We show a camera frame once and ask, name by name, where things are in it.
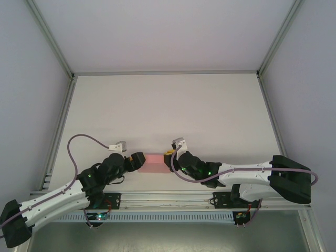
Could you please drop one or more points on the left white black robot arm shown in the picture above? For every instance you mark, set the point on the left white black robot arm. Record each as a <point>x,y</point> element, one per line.
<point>52,202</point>

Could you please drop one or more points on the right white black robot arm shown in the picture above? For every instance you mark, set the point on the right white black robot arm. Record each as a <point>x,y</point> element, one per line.
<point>246,174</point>

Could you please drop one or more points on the black round mounting disc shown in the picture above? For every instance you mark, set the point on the black round mounting disc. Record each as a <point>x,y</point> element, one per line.
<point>95,225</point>
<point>242,222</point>

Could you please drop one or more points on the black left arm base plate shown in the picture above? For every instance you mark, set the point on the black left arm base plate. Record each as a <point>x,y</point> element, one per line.
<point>115,200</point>

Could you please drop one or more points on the aluminium frame post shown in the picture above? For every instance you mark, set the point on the aluminium frame post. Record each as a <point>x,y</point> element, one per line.
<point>282,34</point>
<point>50,36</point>

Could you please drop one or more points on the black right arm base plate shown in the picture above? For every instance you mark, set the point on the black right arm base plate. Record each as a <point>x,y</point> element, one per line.
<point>221,200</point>

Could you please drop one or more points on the grey metal panel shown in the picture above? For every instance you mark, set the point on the grey metal panel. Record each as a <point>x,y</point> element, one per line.
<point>168,239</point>

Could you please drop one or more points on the small green circuit board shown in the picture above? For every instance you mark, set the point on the small green circuit board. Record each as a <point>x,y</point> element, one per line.
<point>240,216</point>

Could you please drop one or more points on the pink paper box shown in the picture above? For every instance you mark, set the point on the pink paper box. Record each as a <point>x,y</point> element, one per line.
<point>155,164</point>

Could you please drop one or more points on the circuit board with green light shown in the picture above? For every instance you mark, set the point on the circuit board with green light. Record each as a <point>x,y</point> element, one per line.
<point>99,216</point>

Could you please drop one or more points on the aluminium frame crossbar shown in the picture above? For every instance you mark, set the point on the aluminium frame crossbar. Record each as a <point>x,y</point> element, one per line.
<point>165,72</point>

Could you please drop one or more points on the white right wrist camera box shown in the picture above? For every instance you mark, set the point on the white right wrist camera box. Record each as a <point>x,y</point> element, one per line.
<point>180,144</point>

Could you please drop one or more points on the aluminium mounting rail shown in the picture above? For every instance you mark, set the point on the aluminium mounting rail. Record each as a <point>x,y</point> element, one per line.
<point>168,200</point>

